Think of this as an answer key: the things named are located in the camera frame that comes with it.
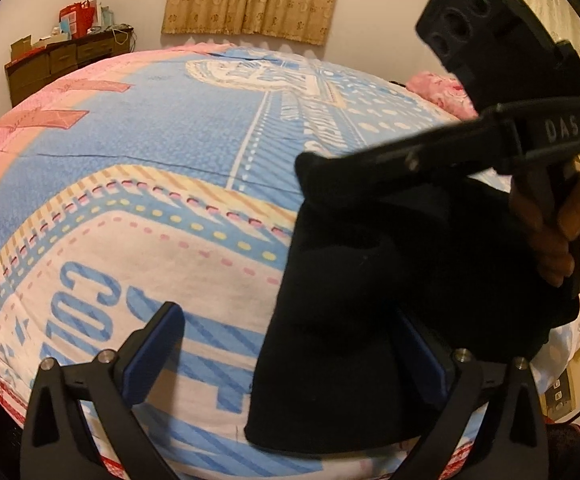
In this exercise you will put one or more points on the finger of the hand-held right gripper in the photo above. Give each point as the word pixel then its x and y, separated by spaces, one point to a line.
pixel 410 160

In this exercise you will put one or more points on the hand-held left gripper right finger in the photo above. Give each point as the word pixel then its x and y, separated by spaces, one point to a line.
pixel 430 375

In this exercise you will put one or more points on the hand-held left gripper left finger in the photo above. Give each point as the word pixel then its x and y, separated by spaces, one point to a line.
pixel 152 355

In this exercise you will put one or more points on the black rhinestone pants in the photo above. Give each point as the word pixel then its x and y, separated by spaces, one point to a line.
pixel 330 360

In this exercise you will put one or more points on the person's right hand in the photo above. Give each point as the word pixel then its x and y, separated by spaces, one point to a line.
pixel 540 240

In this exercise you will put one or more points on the pink floral folded blanket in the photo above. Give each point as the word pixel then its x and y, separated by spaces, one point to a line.
pixel 440 92

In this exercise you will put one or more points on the bed with patterned sheet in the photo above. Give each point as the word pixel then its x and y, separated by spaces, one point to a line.
pixel 145 160

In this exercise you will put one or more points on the brown wooden desk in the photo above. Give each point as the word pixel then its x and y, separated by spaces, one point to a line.
pixel 45 67

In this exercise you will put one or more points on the brown cardboard box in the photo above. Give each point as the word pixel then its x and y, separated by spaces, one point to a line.
pixel 20 47

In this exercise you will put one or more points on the light blue gift bag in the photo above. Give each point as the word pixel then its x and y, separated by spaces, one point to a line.
pixel 105 17

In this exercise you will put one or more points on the red gift bag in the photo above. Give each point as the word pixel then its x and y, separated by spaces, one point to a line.
pixel 76 17

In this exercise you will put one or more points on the beige switch panel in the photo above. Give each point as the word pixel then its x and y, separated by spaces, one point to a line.
pixel 560 394

